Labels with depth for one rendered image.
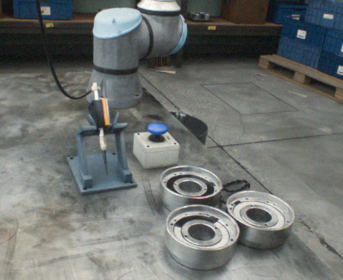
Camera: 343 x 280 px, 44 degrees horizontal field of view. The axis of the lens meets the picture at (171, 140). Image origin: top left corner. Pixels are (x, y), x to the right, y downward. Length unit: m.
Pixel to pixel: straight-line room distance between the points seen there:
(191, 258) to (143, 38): 0.65
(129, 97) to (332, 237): 1.40
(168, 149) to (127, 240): 0.24
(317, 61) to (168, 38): 3.54
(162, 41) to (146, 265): 0.69
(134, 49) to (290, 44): 3.84
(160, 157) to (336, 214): 1.67
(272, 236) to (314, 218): 1.65
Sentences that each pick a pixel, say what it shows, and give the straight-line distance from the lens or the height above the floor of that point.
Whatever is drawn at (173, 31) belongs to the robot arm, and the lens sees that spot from 1.16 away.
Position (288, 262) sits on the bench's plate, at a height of 0.80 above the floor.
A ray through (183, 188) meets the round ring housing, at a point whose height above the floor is 0.81.
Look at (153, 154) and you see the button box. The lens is 0.81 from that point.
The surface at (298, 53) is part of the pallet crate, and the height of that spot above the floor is 0.24.
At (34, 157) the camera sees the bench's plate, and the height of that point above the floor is 0.80.
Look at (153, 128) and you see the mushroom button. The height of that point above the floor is 0.87.
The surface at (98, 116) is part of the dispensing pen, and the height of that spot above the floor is 0.92.
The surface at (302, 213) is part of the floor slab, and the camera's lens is 2.30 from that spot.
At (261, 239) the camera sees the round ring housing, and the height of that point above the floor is 0.82.
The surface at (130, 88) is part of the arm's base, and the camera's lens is 1.10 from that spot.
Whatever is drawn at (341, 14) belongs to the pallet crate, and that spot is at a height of 0.73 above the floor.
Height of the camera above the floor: 1.20
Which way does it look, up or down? 25 degrees down
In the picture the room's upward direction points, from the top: 6 degrees clockwise
